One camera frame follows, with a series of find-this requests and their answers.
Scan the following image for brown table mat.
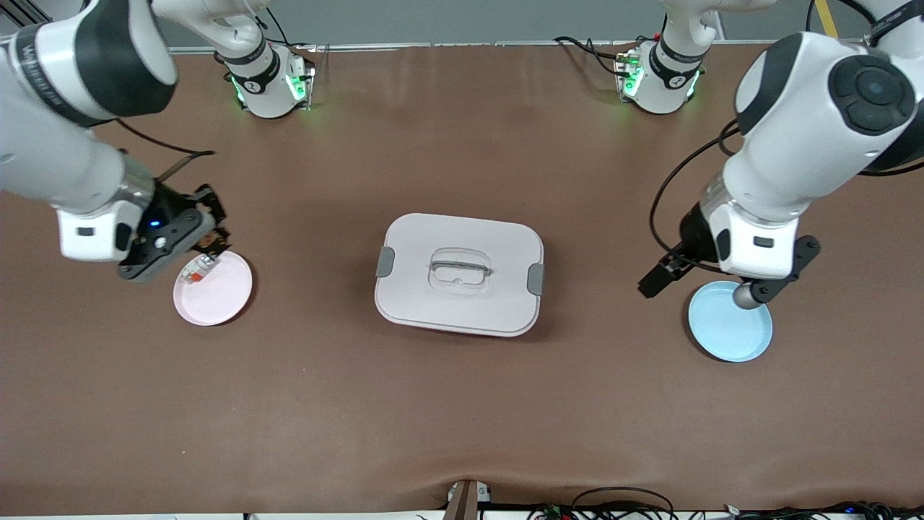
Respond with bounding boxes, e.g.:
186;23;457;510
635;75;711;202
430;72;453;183
0;42;924;517

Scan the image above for white lidded storage box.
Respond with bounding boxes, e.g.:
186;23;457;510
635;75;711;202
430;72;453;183
374;212;546;338

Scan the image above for black camera bracket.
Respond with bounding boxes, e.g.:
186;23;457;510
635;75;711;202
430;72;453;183
751;234;822;305
118;209;208;284

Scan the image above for black right base cable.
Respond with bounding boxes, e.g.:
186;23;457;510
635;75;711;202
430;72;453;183
266;7;318;51

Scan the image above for pink round plate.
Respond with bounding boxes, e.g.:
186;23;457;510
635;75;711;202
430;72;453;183
173;250;254;327

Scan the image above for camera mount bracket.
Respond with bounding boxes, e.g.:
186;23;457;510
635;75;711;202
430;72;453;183
442;479;493;520

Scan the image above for black right camera bracket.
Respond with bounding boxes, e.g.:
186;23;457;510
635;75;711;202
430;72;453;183
118;209;208;284

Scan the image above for black cable loop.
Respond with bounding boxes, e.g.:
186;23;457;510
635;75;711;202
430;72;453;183
570;486;677;520

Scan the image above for black left base cable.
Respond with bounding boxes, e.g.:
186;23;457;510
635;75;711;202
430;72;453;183
553;34;654;79

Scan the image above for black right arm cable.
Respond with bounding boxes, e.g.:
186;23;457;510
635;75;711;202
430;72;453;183
115;119;216;185

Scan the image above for white and red switch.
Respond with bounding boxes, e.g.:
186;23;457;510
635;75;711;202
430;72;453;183
179;253;219;285

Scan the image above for black left camera bracket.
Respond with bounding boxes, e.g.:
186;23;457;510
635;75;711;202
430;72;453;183
751;234;822;305

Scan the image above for black base cable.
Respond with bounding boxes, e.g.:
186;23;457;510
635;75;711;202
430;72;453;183
266;7;318;51
553;34;654;79

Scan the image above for blue round plate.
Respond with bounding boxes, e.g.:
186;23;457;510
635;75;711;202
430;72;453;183
687;280;774;363

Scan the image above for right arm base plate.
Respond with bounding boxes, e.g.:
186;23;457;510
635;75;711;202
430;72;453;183
230;45;317;113

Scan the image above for aluminium table edge rail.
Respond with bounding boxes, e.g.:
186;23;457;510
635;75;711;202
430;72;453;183
170;40;773;57

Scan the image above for tangled cable bundle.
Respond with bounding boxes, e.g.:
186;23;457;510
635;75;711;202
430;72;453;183
526;500;924;520

